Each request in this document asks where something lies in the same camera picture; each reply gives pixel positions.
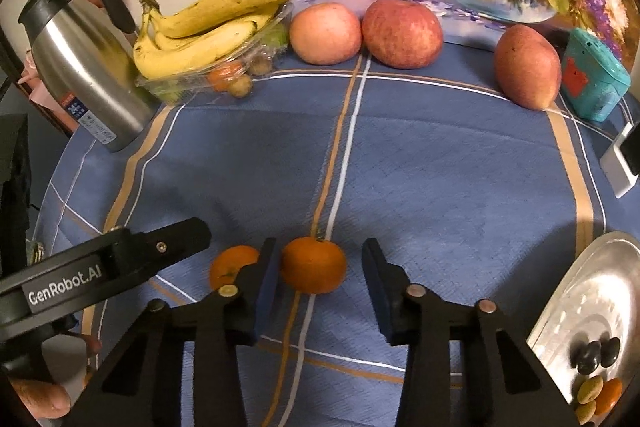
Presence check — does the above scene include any red mango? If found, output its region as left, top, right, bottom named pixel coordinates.
left=494, top=24, right=562, bottom=110

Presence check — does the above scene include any yellow banana bunch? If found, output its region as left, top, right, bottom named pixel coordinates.
left=132, top=0, right=301, bottom=80

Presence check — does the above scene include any white charger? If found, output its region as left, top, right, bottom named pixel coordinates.
left=600, top=122, right=640, bottom=198

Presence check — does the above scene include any pale pink apple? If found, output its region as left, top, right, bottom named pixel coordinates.
left=289, top=3, right=362, bottom=66

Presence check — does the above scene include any red apple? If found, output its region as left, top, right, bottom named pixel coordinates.
left=362, top=0, right=444, bottom=70

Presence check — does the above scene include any clear plastic fruit container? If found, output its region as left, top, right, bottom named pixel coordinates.
left=136, top=2, right=296, bottom=105

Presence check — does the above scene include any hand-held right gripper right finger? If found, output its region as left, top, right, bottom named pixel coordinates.
left=361, top=238, right=578, bottom=427

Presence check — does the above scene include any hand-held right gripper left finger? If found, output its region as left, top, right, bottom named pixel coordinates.
left=62, top=237, right=279, bottom=427

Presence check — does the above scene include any small orange tangerine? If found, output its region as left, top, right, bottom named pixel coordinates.
left=207, top=62, right=243, bottom=92
left=594, top=378, right=624, bottom=415

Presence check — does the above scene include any large orange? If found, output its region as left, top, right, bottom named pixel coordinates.
left=209, top=245, right=261, bottom=292
left=280, top=237, right=348, bottom=295

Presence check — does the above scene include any green fruit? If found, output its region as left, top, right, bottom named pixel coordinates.
left=260, top=19, right=291, bottom=50
left=150, top=82, right=193, bottom=104

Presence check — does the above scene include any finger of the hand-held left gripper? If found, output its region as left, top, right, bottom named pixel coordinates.
left=127, top=217, right=212, bottom=275

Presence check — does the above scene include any small brown fruit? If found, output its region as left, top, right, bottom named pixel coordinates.
left=227, top=74, right=253, bottom=98
left=248, top=54, right=273, bottom=76

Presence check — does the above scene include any stainless steel kettle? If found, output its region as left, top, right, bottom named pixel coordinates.
left=18, top=0, right=162, bottom=154

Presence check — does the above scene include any blue plaid tablecloth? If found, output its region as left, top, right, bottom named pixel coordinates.
left=30, top=42, right=640, bottom=427

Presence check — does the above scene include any person's left hand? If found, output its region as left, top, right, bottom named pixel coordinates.
left=10, top=378, right=72, bottom=425

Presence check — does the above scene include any brown kiwi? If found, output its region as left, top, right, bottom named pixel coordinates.
left=577, top=376, right=605, bottom=405
left=575, top=401, right=598, bottom=425

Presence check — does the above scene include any dark avocado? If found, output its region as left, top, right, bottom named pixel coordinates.
left=599, top=337, right=622, bottom=368
left=574, top=341, right=602, bottom=375

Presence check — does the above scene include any teal box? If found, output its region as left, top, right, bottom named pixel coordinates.
left=560, top=28, right=631, bottom=122

